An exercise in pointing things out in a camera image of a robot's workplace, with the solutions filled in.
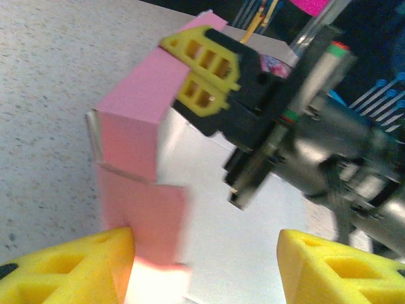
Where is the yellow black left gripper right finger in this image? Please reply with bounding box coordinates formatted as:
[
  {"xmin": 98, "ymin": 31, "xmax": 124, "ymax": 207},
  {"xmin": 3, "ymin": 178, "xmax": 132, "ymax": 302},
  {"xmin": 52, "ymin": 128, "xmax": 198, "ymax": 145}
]
[{"xmin": 277, "ymin": 229, "xmax": 405, "ymax": 304}]

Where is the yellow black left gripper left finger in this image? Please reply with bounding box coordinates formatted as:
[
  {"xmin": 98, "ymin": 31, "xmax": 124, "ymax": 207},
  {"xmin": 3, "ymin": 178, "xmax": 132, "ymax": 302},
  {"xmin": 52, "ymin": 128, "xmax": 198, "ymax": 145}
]
[{"xmin": 0, "ymin": 226, "xmax": 137, "ymax": 304}]

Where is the pink white paper box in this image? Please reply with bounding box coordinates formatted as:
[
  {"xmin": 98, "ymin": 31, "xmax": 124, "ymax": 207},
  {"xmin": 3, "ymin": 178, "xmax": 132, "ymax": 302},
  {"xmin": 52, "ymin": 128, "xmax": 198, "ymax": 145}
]
[{"xmin": 85, "ymin": 15, "xmax": 317, "ymax": 304}]

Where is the purple candy bag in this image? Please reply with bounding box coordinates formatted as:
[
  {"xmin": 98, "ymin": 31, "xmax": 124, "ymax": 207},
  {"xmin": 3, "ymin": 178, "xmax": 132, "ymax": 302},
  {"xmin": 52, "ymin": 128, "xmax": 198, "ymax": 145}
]
[{"xmin": 259, "ymin": 53, "xmax": 292, "ymax": 79}]

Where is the pink wine glass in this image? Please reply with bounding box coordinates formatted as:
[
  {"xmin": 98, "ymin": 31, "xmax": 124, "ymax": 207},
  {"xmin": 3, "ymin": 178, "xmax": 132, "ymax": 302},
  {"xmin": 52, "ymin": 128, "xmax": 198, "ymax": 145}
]
[{"xmin": 290, "ymin": 0, "xmax": 330, "ymax": 16}]

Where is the gold wire glass rack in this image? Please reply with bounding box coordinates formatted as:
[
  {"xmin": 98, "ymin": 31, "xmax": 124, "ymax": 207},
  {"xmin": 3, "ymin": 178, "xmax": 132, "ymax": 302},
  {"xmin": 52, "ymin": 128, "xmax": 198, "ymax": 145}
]
[{"xmin": 240, "ymin": 0, "xmax": 279, "ymax": 44}]

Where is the aluminium frame post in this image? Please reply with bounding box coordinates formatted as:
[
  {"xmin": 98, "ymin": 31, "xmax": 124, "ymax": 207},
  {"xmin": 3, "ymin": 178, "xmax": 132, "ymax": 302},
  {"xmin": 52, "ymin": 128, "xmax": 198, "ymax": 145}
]
[{"xmin": 289, "ymin": 0, "xmax": 352, "ymax": 56}]

